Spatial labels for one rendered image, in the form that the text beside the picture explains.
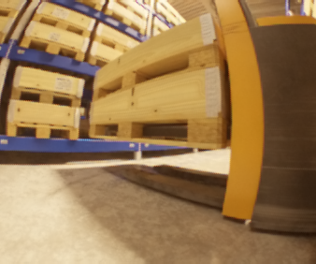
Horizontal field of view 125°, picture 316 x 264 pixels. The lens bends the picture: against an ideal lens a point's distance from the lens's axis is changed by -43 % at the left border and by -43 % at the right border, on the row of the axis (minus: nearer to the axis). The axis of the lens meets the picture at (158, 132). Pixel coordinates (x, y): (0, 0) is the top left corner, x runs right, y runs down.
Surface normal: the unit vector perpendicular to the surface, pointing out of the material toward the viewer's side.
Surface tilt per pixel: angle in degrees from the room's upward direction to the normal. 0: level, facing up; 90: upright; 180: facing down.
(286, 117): 90
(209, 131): 90
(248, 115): 90
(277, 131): 90
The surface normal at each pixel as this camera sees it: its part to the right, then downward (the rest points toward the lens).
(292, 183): -0.66, -0.06
